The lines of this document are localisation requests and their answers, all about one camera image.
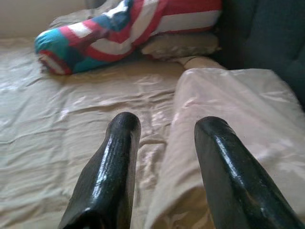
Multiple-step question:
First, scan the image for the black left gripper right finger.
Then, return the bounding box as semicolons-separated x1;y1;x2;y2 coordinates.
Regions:
194;116;305;229

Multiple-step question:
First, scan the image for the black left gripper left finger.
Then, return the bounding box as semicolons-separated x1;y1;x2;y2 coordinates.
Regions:
58;111;142;229

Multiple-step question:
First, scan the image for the pale beige large pillow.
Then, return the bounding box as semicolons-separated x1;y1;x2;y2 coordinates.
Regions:
144;67;303;229

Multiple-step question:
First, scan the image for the beige rolled cloth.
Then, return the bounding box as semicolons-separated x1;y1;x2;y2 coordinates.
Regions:
182;55;228;72

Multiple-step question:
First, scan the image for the striped star bolster pillow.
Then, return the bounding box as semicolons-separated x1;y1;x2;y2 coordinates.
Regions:
34;0;224;76

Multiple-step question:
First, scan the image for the beige frilled small pillow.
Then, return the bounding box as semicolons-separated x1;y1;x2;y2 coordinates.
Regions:
140;31;222;61

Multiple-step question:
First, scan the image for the grey long pillow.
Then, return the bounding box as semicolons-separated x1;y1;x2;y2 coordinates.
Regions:
49;0;120;31

